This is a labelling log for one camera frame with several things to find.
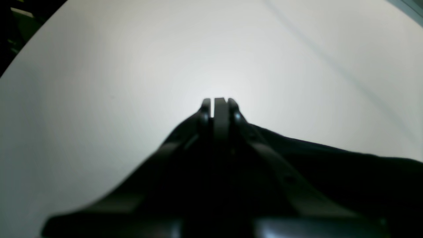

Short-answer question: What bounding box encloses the black T-shirt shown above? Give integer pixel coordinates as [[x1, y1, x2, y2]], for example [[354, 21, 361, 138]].
[[254, 126, 423, 238]]

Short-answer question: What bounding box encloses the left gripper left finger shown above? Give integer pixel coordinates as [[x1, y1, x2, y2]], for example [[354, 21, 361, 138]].
[[41, 99, 211, 238]]

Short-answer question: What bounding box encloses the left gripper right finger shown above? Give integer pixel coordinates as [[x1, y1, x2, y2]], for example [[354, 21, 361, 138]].
[[228, 98, 389, 238]]

